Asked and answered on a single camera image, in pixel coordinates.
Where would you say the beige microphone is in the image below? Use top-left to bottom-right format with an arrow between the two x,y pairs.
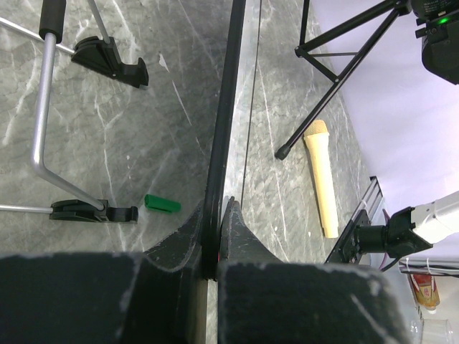
303,120 -> 339,239

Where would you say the clear plastic cup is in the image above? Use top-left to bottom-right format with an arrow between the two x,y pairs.
410,319 -> 455,344

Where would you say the silver wire whiteboard easel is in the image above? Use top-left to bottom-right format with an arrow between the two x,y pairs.
1,1 -> 149,224

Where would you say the white whiteboard with black frame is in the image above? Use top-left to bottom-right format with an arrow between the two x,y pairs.
201,1 -> 262,280

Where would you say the orange labelled bottle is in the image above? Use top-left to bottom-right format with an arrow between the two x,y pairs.
410,274 -> 440,314

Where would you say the black perforated music stand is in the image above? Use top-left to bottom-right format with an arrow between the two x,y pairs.
275,0 -> 413,161

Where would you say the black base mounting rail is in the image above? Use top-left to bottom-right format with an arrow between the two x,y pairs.
325,176 -> 386,267

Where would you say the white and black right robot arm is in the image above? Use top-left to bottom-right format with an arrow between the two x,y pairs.
351,1 -> 458,260

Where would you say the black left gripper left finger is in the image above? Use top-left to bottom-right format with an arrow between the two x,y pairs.
1,209 -> 207,343

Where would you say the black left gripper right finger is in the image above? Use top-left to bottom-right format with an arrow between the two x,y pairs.
217,200 -> 411,343

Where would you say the green marker cap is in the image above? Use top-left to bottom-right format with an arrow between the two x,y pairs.
144,194 -> 181,214

